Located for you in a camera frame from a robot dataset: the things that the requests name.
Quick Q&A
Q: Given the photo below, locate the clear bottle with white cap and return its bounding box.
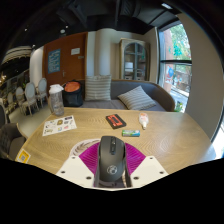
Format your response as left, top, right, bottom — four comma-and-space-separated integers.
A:
48, 83, 65, 117

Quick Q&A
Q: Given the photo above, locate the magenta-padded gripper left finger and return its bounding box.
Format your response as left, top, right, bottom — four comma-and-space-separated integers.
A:
55, 142, 101, 188

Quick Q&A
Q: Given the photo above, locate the white printed sticker sheet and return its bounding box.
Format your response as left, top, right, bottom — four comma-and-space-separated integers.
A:
42, 115, 78, 137

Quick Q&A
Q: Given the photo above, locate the black-framed window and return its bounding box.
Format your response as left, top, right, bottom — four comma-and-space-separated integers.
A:
157, 21, 194, 113

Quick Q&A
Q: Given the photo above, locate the black and orange backpack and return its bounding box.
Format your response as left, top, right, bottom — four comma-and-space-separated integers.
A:
61, 79, 84, 108

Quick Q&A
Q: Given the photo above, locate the arched glass-door cabinet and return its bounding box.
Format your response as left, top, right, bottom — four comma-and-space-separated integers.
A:
119, 37, 151, 82

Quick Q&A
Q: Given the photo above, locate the brown wooden door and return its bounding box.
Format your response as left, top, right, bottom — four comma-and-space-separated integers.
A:
42, 31, 88, 88

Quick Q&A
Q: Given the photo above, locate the blue poster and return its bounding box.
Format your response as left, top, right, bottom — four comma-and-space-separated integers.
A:
47, 48, 62, 75

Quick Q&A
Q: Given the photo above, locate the slanted striped cushion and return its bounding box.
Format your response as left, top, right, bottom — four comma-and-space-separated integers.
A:
117, 85, 157, 111

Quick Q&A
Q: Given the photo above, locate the yellow sticker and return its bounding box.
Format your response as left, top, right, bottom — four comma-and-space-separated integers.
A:
15, 148, 32, 164

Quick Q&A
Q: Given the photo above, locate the black computer mouse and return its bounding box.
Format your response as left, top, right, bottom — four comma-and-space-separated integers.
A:
93, 135, 132, 188

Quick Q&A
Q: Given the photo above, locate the group of chairs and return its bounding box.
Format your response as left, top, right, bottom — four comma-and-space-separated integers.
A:
0, 77, 48, 161

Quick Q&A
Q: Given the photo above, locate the small green pack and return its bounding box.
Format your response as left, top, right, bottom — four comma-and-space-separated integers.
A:
121, 129, 141, 138

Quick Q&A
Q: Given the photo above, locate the upright striped cushion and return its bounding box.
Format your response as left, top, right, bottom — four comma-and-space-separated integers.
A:
84, 74, 113, 102

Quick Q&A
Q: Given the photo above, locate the grey sofa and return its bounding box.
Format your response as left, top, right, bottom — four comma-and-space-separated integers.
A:
77, 79, 176, 112

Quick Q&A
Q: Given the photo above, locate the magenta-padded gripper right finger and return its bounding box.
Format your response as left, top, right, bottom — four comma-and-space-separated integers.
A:
123, 142, 169, 188

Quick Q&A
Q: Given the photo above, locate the white tube with orange print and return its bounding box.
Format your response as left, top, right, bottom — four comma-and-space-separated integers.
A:
138, 112, 150, 130

